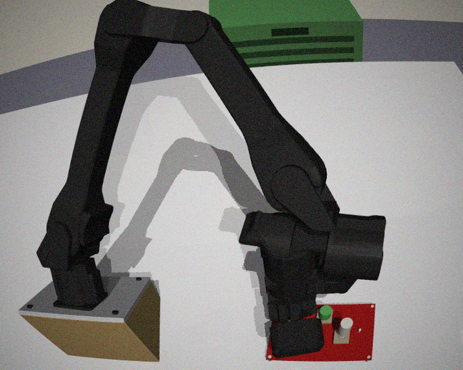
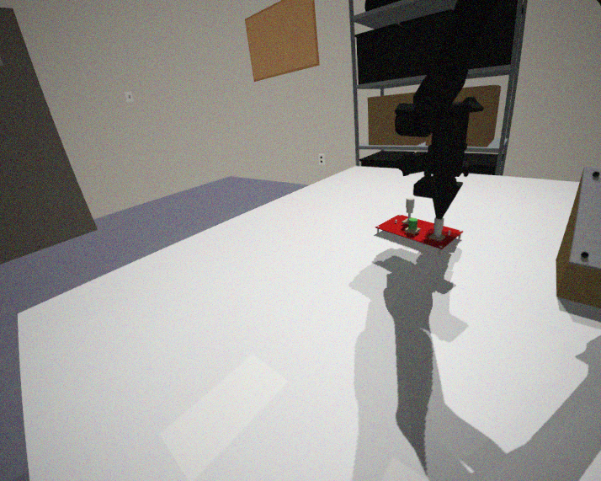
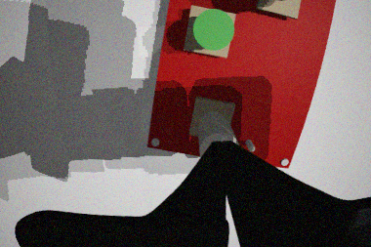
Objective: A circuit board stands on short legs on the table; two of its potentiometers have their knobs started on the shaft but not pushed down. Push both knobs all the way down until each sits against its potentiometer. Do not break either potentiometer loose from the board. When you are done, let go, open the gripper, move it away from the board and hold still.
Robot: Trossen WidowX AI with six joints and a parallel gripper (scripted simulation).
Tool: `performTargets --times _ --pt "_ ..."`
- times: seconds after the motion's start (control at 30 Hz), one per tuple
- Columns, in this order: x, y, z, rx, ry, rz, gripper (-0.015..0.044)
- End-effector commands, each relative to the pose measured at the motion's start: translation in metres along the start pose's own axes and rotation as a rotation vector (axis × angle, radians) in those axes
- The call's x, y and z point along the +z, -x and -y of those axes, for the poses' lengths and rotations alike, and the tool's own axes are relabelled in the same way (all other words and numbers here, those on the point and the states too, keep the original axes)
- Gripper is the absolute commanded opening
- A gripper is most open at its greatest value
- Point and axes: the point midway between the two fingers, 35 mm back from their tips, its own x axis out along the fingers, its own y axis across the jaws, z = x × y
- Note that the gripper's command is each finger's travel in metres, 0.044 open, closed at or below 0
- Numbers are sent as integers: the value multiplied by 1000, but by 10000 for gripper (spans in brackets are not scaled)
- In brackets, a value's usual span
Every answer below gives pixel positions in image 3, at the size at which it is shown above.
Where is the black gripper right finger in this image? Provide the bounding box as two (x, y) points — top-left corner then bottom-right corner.
(222, 140), (371, 247)

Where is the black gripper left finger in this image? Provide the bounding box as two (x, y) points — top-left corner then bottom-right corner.
(15, 142), (229, 247)

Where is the red circuit board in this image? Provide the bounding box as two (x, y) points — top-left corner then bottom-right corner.
(147, 0), (336, 168)

